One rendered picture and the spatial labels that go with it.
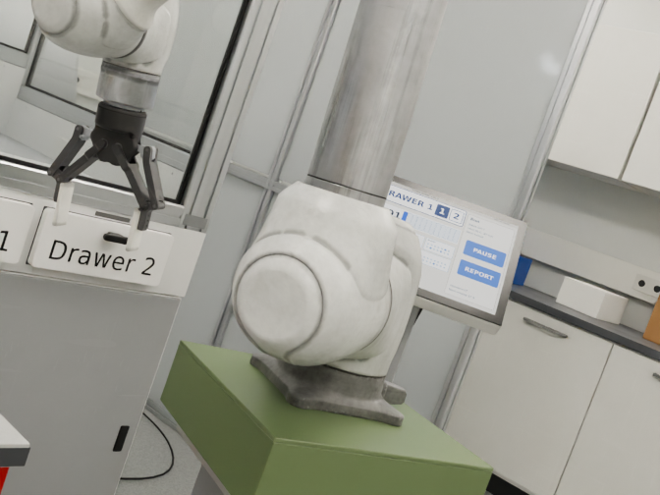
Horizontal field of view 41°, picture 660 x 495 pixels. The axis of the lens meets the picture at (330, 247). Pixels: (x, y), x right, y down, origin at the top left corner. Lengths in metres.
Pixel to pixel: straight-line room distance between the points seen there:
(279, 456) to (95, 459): 0.97
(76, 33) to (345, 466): 0.64
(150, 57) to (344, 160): 0.44
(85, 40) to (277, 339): 0.48
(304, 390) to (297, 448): 0.16
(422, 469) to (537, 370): 2.89
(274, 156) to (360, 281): 2.36
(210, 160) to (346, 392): 0.78
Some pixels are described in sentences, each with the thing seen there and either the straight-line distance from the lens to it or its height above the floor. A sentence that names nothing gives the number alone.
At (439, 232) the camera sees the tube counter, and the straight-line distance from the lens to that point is 2.10.
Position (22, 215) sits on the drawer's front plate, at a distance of 1.64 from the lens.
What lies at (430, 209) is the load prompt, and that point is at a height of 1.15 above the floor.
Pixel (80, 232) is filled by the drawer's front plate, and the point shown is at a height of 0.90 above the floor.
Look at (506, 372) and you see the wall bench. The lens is 4.10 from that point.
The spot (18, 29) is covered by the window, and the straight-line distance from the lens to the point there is 1.61.
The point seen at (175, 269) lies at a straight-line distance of 1.88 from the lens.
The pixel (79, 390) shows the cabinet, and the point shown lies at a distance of 1.87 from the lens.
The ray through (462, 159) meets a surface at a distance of 2.84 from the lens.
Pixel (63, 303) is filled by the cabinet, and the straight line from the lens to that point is 1.76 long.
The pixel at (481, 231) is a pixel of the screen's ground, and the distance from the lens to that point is 2.14.
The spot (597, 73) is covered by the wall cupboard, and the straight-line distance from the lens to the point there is 4.56.
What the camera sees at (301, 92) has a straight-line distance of 3.30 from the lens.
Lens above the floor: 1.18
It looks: 5 degrees down
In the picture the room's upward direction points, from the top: 20 degrees clockwise
